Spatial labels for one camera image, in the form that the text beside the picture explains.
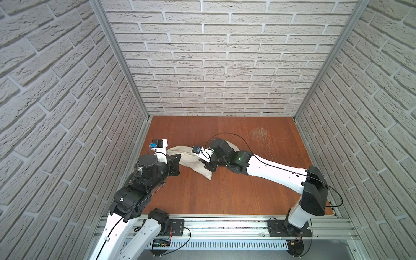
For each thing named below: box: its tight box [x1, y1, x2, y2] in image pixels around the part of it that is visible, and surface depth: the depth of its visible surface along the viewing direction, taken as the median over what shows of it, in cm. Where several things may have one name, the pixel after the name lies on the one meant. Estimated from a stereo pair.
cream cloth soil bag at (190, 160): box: [166, 146, 214, 181], surface depth 85 cm
